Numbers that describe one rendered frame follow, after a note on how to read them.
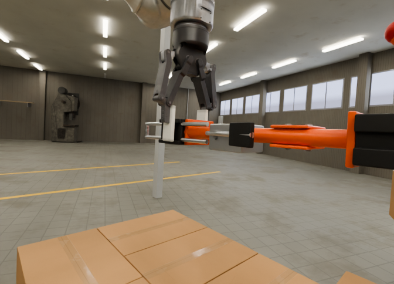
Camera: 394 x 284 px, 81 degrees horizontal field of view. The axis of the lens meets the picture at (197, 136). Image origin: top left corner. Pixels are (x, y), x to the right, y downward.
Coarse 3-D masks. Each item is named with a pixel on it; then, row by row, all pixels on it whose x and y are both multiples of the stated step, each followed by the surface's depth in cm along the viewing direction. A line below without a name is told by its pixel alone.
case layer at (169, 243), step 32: (128, 224) 154; (160, 224) 157; (192, 224) 160; (32, 256) 112; (64, 256) 114; (96, 256) 115; (128, 256) 117; (160, 256) 118; (192, 256) 120; (224, 256) 122; (256, 256) 124
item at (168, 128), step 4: (172, 108) 44; (172, 112) 44; (172, 116) 44; (172, 120) 44; (164, 124) 46; (168, 124) 45; (172, 124) 44; (164, 128) 46; (168, 128) 45; (172, 128) 44; (164, 132) 46; (168, 132) 45; (172, 132) 44; (164, 136) 46; (168, 136) 45; (172, 136) 45; (164, 140) 46; (168, 140) 45; (172, 140) 45
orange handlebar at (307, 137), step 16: (192, 128) 44; (208, 128) 41; (256, 128) 34; (272, 128) 32; (288, 128) 30; (304, 128) 28; (320, 128) 31; (272, 144) 31; (288, 144) 30; (304, 144) 29; (320, 144) 27; (336, 144) 26
